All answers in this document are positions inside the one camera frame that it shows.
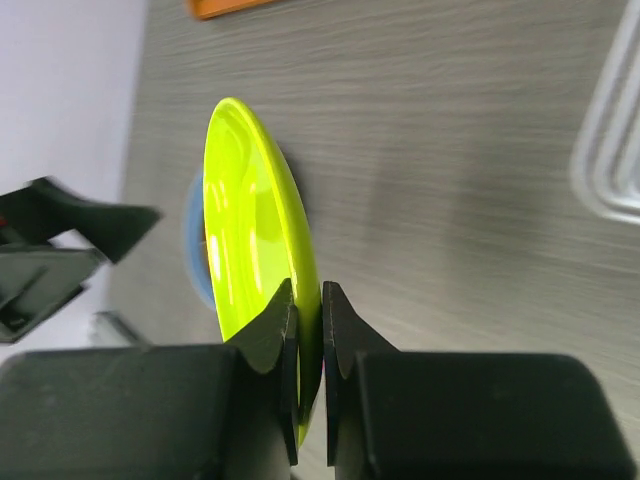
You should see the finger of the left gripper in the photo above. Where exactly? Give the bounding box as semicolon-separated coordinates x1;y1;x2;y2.
1;247;104;344
1;177;162;264

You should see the blue plate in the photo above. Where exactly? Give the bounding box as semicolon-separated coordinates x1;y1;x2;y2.
181;171;216;312

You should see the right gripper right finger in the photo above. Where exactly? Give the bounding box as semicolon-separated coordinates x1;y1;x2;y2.
322;281;638;479

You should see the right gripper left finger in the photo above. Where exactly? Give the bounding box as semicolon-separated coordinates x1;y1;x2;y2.
1;281;298;479

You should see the green plate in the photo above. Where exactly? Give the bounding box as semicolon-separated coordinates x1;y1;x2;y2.
202;97;322;441

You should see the orange wooden shelf rack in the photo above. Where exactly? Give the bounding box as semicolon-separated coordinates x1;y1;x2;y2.
185;0;274;21

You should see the white wire dish rack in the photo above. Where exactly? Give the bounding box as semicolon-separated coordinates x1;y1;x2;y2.
569;1;639;225

